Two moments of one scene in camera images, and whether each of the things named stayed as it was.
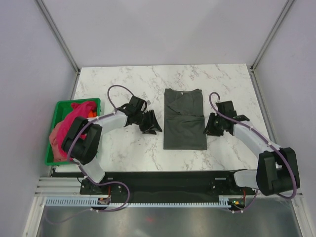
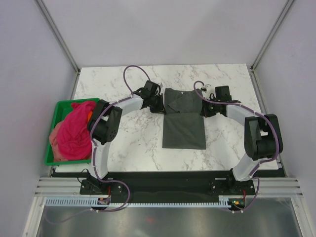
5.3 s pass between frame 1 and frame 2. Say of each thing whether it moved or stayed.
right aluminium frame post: stayed
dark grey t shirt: stayed
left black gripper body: moved
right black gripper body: moved
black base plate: stayed
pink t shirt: stayed
